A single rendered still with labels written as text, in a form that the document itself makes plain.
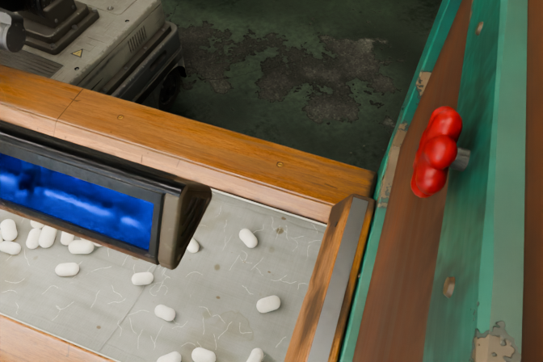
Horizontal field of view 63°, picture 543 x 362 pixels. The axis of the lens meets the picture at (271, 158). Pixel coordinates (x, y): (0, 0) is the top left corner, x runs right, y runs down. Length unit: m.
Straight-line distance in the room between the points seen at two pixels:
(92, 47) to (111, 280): 0.93
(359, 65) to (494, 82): 1.92
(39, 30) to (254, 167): 0.97
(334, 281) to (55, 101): 0.63
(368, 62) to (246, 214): 1.50
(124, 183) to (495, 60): 0.27
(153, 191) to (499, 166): 0.25
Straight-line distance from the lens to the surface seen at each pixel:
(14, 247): 0.80
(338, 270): 0.59
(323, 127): 1.84
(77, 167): 0.38
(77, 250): 0.76
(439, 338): 0.19
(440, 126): 0.20
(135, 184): 0.36
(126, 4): 1.67
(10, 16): 0.95
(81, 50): 1.52
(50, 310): 0.75
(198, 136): 0.82
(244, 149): 0.80
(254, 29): 2.28
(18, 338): 0.73
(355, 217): 0.63
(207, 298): 0.70
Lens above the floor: 1.40
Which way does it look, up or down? 54 degrees down
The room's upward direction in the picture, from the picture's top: 2 degrees clockwise
